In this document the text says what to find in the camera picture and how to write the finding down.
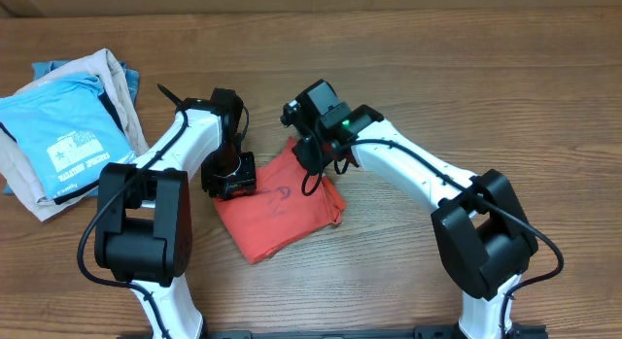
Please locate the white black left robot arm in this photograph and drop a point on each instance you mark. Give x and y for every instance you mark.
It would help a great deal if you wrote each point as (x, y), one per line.
(141, 235)

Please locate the blue denim folded garment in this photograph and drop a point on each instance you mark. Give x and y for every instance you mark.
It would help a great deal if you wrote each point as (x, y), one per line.
(59, 131)

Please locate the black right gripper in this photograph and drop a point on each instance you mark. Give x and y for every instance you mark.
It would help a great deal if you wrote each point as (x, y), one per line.
(303, 154)

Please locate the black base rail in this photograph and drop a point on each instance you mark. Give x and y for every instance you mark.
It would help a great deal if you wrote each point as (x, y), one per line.
(311, 333)

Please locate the light blue folded t-shirt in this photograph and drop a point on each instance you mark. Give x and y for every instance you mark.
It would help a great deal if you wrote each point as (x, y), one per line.
(67, 133)

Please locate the red printed t-shirt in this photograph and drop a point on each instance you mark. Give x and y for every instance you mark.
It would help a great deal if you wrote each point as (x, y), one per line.
(278, 214)

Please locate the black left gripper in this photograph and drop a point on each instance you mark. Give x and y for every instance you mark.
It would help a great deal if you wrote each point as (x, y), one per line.
(221, 188)

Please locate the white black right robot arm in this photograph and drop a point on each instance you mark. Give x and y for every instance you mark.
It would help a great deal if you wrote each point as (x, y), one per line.
(483, 237)

